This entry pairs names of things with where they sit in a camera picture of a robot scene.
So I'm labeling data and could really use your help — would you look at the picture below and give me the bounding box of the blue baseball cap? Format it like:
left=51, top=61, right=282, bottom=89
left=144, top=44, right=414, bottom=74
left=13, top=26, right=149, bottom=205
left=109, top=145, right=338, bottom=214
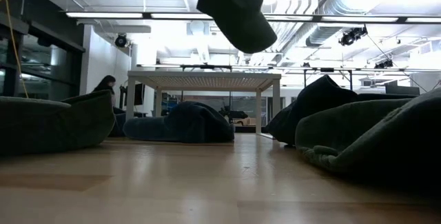
left=123, top=101, right=236, bottom=145

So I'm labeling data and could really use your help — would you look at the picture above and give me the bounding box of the dark cloth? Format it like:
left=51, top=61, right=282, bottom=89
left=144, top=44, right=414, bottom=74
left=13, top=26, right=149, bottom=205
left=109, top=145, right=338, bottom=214
left=196, top=0, right=311, bottom=54

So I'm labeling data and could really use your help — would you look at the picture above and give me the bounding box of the black cloth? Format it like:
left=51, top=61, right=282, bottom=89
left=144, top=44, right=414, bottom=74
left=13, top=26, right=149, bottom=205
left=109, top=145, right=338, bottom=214
left=264, top=74, right=418, bottom=146

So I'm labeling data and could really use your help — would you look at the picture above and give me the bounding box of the green baseball cap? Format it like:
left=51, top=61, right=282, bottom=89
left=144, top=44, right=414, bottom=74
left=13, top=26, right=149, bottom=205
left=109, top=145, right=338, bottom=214
left=294, top=86, right=441, bottom=183
left=0, top=90, right=116, bottom=156

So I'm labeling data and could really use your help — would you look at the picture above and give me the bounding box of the white metal mesh rack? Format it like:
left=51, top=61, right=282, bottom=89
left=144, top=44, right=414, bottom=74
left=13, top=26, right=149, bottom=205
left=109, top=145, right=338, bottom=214
left=125, top=70, right=282, bottom=139

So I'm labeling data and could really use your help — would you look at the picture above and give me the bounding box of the tan cardboard box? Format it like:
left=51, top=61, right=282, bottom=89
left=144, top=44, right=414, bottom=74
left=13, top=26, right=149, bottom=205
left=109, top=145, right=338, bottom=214
left=232, top=116, right=258, bottom=127

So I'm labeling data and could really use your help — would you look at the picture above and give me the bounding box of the small black monitor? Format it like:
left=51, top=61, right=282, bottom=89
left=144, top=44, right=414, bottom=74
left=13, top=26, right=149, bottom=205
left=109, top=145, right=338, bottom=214
left=119, top=83, right=146, bottom=107

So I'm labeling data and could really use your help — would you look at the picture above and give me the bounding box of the person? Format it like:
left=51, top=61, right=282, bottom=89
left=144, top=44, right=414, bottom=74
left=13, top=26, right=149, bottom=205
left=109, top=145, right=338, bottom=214
left=92, top=74, right=127, bottom=115

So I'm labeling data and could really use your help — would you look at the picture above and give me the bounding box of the long linear ceiling light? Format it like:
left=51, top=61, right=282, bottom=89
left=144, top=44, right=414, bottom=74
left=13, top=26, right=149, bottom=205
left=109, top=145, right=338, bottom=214
left=64, top=11, right=441, bottom=25

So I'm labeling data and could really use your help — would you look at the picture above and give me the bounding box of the black ceiling spotlight cluster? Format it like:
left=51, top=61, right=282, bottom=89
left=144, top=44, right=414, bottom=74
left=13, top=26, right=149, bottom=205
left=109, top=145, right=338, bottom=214
left=338, top=25, right=369, bottom=47

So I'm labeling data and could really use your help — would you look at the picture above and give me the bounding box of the distant linear ceiling light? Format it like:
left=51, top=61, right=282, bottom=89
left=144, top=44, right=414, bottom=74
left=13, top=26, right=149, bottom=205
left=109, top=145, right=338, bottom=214
left=137, top=63, right=441, bottom=74

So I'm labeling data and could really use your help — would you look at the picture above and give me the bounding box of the black framed glass partition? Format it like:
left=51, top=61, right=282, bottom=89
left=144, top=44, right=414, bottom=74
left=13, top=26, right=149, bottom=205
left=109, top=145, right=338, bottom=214
left=0, top=0, right=86, bottom=101

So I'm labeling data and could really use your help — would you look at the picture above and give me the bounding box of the black desk monitor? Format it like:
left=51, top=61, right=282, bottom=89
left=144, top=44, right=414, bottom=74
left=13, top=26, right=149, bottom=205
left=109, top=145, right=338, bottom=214
left=384, top=85, right=421, bottom=96

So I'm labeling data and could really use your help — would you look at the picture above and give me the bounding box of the black truss frame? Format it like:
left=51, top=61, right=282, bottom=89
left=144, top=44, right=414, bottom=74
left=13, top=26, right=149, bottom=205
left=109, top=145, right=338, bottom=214
left=302, top=67, right=354, bottom=90

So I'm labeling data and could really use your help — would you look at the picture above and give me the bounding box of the silver ventilation duct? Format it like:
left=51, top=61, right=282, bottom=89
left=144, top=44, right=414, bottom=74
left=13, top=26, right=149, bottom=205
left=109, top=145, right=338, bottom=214
left=275, top=0, right=368, bottom=56

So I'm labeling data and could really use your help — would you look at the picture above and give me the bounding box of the thin black hanging cable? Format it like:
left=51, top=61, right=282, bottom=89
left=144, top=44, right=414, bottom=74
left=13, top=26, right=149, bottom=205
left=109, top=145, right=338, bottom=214
left=365, top=33, right=429, bottom=93

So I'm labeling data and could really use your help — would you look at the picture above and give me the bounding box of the yellow hanging cable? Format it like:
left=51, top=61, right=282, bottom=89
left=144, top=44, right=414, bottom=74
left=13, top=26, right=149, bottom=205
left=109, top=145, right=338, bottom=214
left=0, top=0, right=29, bottom=99

